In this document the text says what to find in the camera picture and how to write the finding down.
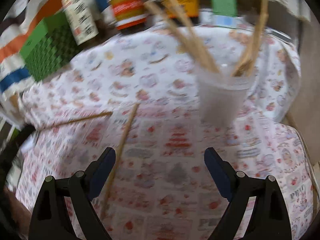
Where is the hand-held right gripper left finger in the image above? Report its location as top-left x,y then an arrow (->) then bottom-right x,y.
29,147 -> 117,240

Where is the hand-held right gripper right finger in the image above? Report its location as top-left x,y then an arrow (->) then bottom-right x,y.
204,147 -> 292,240

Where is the single bamboo chopstick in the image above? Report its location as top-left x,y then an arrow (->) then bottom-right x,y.
100,102 -> 140,219
37,111 -> 113,131

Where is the translucent plastic cup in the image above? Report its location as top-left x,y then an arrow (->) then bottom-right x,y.
195,62 -> 257,128

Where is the bunch of bamboo chopsticks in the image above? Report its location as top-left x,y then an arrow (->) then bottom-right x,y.
144,0 -> 269,78

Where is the person's left forearm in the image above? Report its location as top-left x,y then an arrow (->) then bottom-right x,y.
4,189 -> 32,240

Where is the bear print tablecloth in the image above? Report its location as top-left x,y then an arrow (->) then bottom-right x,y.
5,22 -> 315,240

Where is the green checkered box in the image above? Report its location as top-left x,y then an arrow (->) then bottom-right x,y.
19,17 -> 83,82

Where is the round wooden board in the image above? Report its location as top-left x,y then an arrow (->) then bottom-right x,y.
282,5 -> 320,170

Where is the cooking wine bottle white label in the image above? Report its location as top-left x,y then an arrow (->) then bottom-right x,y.
61,0 -> 98,46

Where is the sesame oil bottle red cap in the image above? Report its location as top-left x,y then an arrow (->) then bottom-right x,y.
106,0 -> 148,34

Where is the oyster sauce bottle yellow label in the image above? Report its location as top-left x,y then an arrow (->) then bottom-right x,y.
159,0 -> 199,22

